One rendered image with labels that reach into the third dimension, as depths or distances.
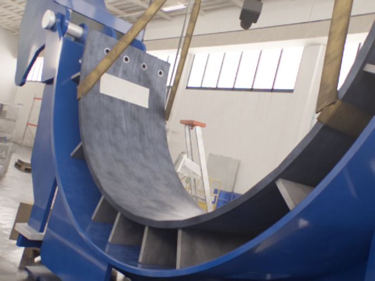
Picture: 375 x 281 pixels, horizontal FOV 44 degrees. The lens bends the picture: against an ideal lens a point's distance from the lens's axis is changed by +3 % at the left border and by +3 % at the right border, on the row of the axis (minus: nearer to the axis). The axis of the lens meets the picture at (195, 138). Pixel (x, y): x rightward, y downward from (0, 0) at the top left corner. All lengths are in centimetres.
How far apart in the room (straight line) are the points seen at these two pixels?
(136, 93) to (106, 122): 38
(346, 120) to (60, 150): 186
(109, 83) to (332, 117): 189
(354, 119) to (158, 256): 110
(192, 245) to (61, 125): 141
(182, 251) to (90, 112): 130
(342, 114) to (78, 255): 155
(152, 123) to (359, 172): 201
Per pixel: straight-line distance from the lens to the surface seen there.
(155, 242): 215
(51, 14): 345
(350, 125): 160
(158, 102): 330
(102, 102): 301
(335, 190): 142
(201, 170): 528
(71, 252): 256
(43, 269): 297
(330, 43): 174
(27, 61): 385
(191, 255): 196
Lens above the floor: 146
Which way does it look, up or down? 3 degrees up
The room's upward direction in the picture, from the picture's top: 14 degrees clockwise
